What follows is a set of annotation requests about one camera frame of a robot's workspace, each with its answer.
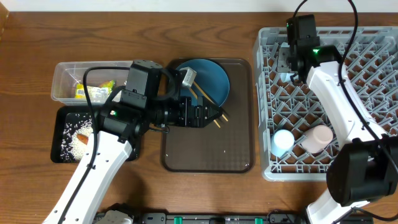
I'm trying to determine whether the light blue plastic cup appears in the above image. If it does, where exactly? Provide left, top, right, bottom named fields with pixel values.
left=271, top=129, right=295, bottom=157

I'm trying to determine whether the yellow green snack wrapper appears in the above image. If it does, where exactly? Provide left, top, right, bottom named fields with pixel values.
left=75, top=80, right=116, bottom=100

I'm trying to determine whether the pink plastic cup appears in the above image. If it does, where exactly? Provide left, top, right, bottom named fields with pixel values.
left=301, top=125, right=333, bottom=154

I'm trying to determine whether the orange carrot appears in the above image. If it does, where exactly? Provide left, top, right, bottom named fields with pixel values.
left=76, top=134, right=88, bottom=145

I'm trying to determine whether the light blue bowl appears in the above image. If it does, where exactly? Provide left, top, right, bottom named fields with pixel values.
left=279, top=73, right=300, bottom=83

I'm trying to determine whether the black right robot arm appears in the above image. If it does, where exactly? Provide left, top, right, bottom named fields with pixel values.
left=286, top=14, right=397, bottom=223

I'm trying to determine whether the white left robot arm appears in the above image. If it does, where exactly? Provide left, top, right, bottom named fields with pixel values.
left=44, top=60, right=223, bottom=223

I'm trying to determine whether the grey plastic dishwasher rack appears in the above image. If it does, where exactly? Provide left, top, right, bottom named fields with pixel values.
left=253, top=27, right=397, bottom=182

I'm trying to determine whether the wooden chopstick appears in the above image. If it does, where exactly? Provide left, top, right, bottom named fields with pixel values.
left=193, top=81, right=229, bottom=122
left=189, top=88, right=221, bottom=128

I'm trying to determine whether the dark blue plate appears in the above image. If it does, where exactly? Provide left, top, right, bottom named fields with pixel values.
left=177, top=59, right=230, bottom=106

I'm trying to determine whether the brown serving tray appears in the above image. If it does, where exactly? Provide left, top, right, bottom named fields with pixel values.
left=160, top=58, right=255, bottom=173

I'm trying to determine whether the black tray bin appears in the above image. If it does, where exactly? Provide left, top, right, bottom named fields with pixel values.
left=50, top=103, right=147, bottom=164

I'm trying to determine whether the pile of white rice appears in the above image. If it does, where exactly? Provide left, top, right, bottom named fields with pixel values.
left=60, top=113, right=93, bottom=163

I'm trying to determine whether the clear plastic bin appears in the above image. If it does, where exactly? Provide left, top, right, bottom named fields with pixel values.
left=51, top=60, right=132, bottom=106

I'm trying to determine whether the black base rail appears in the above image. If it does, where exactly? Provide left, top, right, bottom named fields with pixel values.
left=93, top=212, right=374, bottom=224

